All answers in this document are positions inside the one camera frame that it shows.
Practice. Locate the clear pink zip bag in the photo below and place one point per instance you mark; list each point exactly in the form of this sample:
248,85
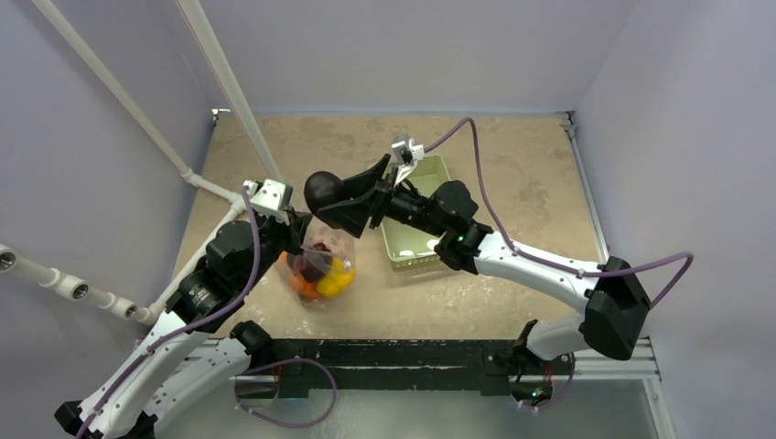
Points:
340,242

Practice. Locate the orange fruit toy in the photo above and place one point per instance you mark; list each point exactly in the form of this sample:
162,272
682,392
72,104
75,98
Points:
305,291

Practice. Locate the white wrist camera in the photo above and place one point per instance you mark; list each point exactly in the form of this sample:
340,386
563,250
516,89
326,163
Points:
270,199
407,155

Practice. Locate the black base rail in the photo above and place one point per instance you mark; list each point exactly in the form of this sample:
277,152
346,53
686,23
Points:
490,367

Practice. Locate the dark mangosteen toy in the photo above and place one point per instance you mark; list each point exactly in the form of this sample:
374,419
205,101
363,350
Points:
322,249

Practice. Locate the purple eggplant toy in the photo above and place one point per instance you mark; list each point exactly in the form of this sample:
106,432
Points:
323,189

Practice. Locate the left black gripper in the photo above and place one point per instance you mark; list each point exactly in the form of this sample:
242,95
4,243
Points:
295,231

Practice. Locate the yellow bell pepper toy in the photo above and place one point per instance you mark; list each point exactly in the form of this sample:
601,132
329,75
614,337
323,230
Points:
340,276

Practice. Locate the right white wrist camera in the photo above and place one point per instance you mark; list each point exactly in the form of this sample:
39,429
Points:
407,155

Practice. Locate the light green plastic basket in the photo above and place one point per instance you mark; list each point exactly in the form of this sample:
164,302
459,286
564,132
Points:
409,249

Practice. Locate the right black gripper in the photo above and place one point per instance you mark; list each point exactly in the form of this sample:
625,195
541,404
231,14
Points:
381,204

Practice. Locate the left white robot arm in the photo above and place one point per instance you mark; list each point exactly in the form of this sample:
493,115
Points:
152,386

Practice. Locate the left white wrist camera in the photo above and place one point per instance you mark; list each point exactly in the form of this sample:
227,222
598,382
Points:
270,199

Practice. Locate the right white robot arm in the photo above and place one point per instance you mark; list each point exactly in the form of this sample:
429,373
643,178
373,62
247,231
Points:
610,305

